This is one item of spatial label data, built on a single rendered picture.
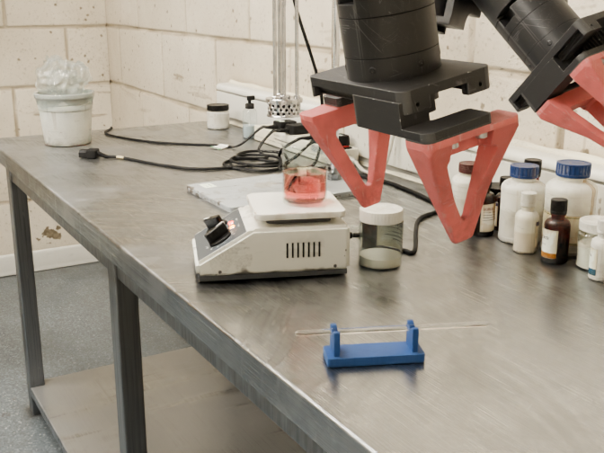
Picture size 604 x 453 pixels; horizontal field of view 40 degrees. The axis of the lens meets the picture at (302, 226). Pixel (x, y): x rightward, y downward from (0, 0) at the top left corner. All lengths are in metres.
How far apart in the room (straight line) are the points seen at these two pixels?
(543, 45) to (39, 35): 2.87
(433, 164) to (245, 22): 1.90
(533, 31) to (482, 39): 0.82
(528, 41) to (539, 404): 0.32
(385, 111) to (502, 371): 0.44
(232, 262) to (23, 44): 2.46
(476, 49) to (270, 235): 0.65
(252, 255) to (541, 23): 0.51
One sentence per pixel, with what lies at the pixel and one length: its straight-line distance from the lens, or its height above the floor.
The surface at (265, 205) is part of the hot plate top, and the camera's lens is 1.10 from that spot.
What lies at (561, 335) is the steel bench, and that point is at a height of 0.75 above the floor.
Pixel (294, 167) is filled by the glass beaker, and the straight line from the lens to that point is 1.08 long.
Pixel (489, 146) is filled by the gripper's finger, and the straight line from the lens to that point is 0.49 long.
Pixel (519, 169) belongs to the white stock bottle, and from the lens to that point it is 1.25.
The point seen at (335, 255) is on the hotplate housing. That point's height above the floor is 0.78.
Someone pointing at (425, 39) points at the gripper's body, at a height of 1.09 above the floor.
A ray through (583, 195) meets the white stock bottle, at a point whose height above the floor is 0.84.
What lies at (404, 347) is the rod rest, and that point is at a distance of 0.87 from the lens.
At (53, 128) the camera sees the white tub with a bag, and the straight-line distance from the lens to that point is 2.07.
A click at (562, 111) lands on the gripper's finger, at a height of 1.02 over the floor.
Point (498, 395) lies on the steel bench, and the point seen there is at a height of 0.75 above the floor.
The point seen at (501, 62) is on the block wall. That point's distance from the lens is 1.51.
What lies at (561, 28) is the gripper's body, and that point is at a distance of 0.72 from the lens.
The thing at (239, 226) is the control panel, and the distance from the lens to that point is 1.09.
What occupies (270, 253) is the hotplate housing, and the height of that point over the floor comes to 0.79.
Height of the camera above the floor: 1.11
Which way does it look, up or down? 16 degrees down
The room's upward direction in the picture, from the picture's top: straight up
